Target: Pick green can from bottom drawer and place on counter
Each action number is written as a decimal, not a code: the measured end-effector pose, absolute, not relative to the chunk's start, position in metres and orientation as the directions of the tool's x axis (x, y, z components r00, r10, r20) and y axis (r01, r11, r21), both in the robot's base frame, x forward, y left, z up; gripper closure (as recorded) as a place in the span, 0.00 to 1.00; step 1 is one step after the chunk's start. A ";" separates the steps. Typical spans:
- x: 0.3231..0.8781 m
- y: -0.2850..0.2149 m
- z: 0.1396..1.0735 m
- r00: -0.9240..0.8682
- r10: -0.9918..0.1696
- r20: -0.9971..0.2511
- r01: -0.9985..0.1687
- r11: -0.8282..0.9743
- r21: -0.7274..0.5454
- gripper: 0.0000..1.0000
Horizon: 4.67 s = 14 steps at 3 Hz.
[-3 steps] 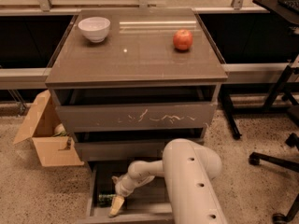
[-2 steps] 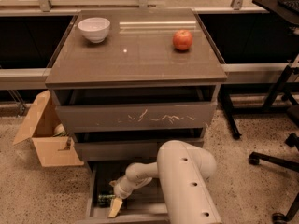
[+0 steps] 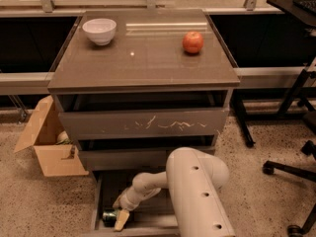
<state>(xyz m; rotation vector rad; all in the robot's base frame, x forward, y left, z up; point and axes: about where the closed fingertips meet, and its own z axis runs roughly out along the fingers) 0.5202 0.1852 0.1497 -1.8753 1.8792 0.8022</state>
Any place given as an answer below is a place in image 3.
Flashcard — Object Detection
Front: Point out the open cardboard box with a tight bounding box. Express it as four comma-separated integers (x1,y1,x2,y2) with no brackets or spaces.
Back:
14,96,89,177

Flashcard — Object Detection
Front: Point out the green soda can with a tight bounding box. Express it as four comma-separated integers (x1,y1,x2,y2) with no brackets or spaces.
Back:
102,208,119,226

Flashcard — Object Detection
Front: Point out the white item in box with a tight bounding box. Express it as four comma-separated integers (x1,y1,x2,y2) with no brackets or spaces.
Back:
56,131,71,144

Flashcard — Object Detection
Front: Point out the top grey drawer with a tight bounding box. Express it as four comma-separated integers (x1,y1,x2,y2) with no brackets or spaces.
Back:
59,92,229,140

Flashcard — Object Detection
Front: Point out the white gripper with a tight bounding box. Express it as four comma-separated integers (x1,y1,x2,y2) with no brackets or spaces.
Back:
113,188,140,232

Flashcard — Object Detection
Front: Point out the white ceramic bowl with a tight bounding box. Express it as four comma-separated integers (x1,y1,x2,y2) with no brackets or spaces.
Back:
82,18,117,45

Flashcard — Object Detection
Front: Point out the black office chair base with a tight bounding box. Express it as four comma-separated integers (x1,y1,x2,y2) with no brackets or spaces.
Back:
262,139,316,237

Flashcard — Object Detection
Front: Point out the red apple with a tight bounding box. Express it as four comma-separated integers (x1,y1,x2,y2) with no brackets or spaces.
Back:
182,32,203,54

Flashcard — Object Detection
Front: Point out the grey drawer cabinet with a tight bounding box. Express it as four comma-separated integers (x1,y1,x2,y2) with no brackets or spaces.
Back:
47,9,241,180

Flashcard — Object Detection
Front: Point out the bottom grey open drawer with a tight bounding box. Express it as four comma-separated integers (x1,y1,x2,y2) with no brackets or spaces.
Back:
82,172,181,237

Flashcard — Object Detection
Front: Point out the middle grey drawer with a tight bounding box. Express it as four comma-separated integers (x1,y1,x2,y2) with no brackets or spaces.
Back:
77,137,216,172

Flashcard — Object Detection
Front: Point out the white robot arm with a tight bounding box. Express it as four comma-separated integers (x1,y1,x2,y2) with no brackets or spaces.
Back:
113,147,235,237

